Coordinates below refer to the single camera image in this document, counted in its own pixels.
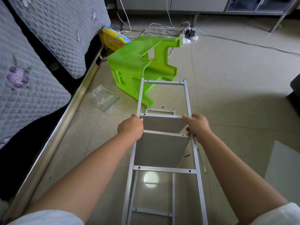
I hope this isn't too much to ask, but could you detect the person's left hand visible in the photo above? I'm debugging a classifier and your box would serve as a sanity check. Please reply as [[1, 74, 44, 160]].
[[117, 113, 145, 143]]

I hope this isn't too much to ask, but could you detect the person's right hand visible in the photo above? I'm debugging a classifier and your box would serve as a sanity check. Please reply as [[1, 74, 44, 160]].
[[182, 112, 214, 144]]

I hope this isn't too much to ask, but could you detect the white wooden board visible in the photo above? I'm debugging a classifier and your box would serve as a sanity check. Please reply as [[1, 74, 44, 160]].
[[141, 114, 188, 135], [264, 140, 300, 207], [133, 130, 190, 169]]

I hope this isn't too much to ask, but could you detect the clear plastic screw bag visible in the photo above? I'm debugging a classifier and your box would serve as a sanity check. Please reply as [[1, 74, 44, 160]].
[[90, 84, 123, 114]]

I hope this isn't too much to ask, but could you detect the white metal frame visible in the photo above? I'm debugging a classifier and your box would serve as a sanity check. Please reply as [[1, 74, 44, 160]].
[[121, 77, 210, 225], [127, 108, 178, 225]]

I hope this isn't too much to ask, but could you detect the person's right forearm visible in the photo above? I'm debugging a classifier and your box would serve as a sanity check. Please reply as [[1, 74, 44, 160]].
[[199, 133, 289, 223]]

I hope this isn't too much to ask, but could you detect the person's left forearm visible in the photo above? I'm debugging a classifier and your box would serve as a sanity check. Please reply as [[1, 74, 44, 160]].
[[23, 133, 139, 223]]

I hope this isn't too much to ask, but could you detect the person's white shirt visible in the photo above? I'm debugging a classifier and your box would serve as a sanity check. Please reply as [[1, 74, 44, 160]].
[[7, 202, 300, 225]]

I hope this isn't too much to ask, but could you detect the green plastic stool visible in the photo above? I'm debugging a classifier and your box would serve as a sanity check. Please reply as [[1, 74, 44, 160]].
[[107, 35, 183, 109]]

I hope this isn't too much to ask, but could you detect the yellow plastic basket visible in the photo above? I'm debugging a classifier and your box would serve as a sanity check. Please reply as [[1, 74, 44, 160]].
[[101, 27, 133, 52]]

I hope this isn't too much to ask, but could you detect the white power strip with plugs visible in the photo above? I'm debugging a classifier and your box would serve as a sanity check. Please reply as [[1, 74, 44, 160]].
[[184, 27, 200, 42]]

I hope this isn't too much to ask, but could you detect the grey sofa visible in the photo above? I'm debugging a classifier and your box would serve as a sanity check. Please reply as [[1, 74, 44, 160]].
[[288, 73, 300, 118]]

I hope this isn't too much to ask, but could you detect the grey textured furniture cover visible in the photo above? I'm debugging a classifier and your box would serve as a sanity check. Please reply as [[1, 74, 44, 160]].
[[0, 0, 112, 148]]

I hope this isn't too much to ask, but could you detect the grey marble TV cabinet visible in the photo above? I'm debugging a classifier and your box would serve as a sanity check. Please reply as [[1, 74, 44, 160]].
[[115, 0, 300, 33]]

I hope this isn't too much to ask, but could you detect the chrome metal base rail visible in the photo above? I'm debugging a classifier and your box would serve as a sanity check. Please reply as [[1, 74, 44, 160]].
[[2, 47, 104, 221]]

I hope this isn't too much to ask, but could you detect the long dark cable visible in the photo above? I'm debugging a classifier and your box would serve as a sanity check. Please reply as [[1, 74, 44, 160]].
[[198, 32, 300, 57]]

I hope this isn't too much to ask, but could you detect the tangle of white cables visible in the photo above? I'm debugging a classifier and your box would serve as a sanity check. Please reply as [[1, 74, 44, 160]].
[[116, 0, 200, 47]]

